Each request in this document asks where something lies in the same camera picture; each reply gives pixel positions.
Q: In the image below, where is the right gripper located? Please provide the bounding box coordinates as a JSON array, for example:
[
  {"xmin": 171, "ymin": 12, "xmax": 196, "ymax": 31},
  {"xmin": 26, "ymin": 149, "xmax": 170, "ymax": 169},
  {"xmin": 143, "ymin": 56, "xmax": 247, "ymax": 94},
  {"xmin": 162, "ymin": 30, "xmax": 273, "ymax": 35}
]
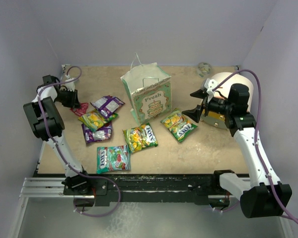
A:
[{"xmin": 182, "ymin": 88, "xmax": 233, "ymax": 122}]

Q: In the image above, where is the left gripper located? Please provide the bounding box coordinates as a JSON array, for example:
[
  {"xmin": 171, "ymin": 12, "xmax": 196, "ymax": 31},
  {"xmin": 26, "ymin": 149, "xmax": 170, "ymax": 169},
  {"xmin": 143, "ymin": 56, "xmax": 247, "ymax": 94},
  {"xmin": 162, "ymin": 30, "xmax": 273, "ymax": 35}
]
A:
[{"xmin": 54, "ymin": 88, "xmax": 81, "ymax": 109}]

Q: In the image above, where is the white cylinder striped lid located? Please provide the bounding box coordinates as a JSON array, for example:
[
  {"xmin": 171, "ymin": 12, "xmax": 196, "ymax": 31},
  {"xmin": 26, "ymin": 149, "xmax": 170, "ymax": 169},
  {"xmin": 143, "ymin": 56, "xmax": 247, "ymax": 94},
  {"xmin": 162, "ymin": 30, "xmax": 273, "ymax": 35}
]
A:
[{"xmin": 200, "ymin": 72, "xmax": 254, "ymax": 129}]

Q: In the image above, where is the black front frame rail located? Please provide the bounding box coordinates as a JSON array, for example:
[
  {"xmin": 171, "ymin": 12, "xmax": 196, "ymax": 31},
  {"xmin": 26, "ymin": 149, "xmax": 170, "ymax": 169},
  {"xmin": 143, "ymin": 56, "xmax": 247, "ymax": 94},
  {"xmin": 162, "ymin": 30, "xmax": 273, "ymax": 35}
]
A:
[{"xmin": 62, "ymin": 170, "xmax": 251, "ymax": 207}]

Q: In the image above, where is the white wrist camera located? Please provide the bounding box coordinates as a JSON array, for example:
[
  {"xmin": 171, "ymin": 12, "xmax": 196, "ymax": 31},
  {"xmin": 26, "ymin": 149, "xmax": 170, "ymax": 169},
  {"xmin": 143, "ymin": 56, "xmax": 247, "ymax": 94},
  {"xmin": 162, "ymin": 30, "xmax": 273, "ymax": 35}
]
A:
[
  {"xmin": 61, "ymin": 75, "xmax": 75, "ymax": 92},
  {"xmin": 201, "ymin": 78, "xmax": 218, "ymax": 95}
]

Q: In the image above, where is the green fox's bag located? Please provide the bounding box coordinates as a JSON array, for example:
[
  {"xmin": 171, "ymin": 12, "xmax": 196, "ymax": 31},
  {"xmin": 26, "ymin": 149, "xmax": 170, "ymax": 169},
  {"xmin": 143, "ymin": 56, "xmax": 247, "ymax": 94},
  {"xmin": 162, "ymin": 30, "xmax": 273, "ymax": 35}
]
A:
[
  {"xmin": 160, "ymin": 108, "xmax": 198, "ymax": 143},
  {"xmin": 123, "ymin": 122, "xmax": 158, "ymax": 153},
  {"xmin": 78, "ymin": 109, "xmax": 118, "ymax": 132}
]

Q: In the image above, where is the small red snack packet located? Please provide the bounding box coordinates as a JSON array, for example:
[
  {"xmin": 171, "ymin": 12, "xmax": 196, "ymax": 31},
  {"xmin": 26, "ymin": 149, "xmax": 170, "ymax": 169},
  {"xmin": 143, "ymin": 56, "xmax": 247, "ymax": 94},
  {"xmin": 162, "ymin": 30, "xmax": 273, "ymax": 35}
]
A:
[{"xmin": 70, "ymin": 103, "xmax": 89, "ymax": 117}]

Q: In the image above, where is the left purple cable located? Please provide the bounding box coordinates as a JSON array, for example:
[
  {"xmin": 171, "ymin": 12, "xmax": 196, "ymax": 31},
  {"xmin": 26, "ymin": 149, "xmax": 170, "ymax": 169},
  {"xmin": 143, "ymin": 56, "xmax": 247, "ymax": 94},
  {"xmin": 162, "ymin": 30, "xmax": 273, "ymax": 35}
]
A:
[{"xmin": 37, "ymin": 65, "xmax": 122, "ymax": 219}]

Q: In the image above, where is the green cake paper bag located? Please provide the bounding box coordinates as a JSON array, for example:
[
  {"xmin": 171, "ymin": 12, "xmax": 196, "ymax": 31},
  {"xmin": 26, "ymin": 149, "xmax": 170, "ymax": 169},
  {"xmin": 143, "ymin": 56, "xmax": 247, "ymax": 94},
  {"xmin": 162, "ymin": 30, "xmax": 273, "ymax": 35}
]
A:
[{"xmin": 121, "ymin": 54, "xmax": 172, "ymax": 125}]

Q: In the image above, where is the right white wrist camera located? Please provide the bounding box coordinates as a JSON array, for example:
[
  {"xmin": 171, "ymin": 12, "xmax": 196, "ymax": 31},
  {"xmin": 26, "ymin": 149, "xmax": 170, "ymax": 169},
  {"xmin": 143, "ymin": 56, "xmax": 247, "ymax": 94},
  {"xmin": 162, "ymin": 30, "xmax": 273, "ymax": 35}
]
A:
[{"xmin": 201, "ymin": 78, "xmax": 218, "ymax": 95}]

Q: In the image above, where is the aluminium rail left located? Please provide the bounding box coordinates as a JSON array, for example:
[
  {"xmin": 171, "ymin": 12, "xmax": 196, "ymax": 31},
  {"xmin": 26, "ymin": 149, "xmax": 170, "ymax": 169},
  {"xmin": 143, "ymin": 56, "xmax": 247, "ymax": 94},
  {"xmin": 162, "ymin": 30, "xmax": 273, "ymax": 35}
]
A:
[{"xmin": 19, "ymin": 177, "xmax": 68, "ymax": 199}]

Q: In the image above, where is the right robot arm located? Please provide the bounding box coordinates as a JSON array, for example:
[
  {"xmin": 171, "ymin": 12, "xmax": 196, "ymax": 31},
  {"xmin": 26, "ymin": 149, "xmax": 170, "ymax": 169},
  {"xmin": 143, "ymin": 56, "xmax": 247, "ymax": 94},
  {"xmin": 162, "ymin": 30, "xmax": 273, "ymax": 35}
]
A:
[{"xmin": 183, "ymin": 79, "xmax": 292, "ymax": 218}]

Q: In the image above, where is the teal Fox's candy bag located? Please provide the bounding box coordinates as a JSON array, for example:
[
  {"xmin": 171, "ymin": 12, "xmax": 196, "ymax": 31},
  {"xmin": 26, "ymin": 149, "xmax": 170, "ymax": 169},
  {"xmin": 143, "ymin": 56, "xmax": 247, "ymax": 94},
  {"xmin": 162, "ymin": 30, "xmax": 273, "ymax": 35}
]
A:
[{"xmin": 96, "ymin": 145, "xmax": 131, "ymax": 174}]

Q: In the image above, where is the purple snack bag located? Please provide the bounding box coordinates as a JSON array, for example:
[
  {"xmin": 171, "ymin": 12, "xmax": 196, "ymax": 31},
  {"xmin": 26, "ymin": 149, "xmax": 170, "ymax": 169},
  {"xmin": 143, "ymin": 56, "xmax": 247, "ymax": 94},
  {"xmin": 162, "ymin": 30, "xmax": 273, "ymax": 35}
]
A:
[
  {"xmin": 81, "ymin": 122, "xmax": 113, "ymax": 145},
  {"xmin": 90, "ymin": 95, "xmax": 125, "ymax": 119}
]

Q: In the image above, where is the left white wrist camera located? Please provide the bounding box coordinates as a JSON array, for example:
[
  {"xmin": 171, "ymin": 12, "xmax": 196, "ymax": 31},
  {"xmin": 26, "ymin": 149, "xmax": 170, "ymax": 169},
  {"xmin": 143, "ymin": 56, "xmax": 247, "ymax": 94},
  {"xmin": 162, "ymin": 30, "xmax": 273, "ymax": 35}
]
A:
[{"xmin": 61, "ymin": 75, "xmax": 75, "ymax": 92}]

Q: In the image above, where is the grey tape roll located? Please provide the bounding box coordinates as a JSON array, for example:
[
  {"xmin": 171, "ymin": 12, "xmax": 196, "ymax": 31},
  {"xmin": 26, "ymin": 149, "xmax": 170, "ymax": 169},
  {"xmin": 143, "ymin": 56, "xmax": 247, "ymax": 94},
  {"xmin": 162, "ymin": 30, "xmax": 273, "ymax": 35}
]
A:
[{"xmin": 196, "ymin": 62, "xmax": 213, "ymax": 78}]

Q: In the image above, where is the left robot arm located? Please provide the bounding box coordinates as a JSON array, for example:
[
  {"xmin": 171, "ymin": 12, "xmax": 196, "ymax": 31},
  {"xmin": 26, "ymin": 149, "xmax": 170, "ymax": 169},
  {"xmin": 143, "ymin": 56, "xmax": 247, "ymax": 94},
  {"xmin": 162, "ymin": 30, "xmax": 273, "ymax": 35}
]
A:
[{"xmin": 23, "ymin": 75, "xmax": 92, "ymax": 195}]

